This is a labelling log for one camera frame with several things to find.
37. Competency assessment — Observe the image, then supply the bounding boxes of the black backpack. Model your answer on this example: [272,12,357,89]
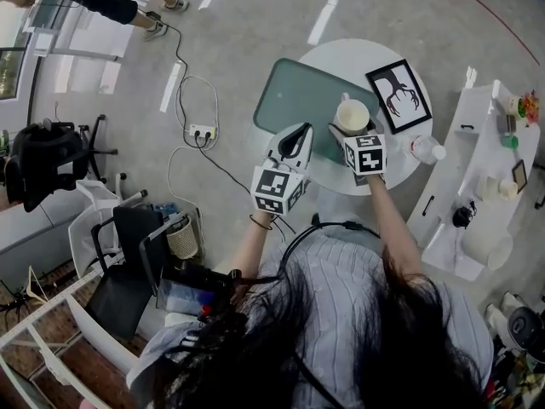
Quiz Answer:
[3,121,84,212]

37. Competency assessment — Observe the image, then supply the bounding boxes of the person's right forearm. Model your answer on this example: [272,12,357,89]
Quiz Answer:
[366,175,427,280]

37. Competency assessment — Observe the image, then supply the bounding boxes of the beige wicker basket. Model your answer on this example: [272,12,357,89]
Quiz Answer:
[165,215,200,260]

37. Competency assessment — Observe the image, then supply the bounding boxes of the person's striped grey shirt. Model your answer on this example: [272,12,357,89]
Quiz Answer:
[127,228,495,409]

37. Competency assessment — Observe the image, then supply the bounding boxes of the black power cable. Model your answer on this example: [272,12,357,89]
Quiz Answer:
[196,136,256,198]
[144,9,214,149]

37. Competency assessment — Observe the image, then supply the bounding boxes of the pot of colourful flowers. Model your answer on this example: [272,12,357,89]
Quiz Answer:
[505,89,542,125]

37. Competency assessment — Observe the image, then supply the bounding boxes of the white power strip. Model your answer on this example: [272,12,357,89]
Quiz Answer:
[186,124,217,141]

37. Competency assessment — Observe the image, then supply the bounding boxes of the grey sofa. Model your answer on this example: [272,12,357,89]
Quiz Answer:
[0,204,77,268]

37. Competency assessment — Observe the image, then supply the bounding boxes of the white perforated rail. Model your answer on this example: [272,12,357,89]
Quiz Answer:
[0,266,107,409]

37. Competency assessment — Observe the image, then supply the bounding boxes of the green rectangular tray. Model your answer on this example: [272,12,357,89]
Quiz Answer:
[253,57,381,165]

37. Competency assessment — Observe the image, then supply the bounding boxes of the white power cable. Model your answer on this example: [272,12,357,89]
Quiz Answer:
[167,73,221,246]

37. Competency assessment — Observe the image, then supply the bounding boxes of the white curved panel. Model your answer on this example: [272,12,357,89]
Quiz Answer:
[66,291,141,374]

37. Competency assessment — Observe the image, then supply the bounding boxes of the clear plastic water bottle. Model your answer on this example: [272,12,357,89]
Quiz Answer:
[402,134,447,165]

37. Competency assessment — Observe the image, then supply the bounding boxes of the round white side table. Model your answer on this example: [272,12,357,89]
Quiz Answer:
[250,38,434,196]

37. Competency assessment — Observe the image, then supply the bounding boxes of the dark framed window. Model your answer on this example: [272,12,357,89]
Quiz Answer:
[0,0,33,101]

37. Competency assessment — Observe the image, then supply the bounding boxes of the white plastic chair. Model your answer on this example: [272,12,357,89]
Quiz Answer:
[67,172,149,279]

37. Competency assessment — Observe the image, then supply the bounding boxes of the black framed antler picture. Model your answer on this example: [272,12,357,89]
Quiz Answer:
[364,58,433,135]

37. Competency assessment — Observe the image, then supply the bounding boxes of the black chest cable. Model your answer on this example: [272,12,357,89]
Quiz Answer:
[278,221,382,274]

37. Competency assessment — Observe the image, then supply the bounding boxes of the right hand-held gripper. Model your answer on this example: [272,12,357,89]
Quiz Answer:
[326,118,388,187]

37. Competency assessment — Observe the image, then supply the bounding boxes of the black round appliance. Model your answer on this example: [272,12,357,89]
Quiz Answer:
[508,306,542,352]

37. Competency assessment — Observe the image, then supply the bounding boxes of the small grey box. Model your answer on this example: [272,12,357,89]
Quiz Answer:
[496,113,518,135]

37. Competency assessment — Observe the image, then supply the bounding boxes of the black wrist band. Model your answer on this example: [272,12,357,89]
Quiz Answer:
[249,213,273,232]

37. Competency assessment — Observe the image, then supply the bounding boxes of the white lampshade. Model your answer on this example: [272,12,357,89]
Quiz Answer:
[451,199,515,272]

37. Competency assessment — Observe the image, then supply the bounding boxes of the small brown picture frame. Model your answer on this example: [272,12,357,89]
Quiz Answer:
[512,158,529,194]

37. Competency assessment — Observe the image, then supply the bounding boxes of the white cup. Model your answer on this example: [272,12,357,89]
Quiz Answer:
[332,93,371,138]

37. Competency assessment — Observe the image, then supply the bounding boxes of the black office chair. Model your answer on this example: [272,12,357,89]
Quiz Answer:
[84,205,171,343]
[42,114,119,183]

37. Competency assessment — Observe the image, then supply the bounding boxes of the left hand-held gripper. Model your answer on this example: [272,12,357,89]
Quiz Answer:
[250,121,315,217]

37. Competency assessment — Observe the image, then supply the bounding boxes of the black tablet screen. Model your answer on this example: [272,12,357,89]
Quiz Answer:
[155,264,238,319]

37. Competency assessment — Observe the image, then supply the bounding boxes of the white low cabinet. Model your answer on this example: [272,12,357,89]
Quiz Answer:
[406,78,542,283]

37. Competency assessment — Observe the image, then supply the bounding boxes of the person's left forearm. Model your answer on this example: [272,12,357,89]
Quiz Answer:
[232,210,274,280]

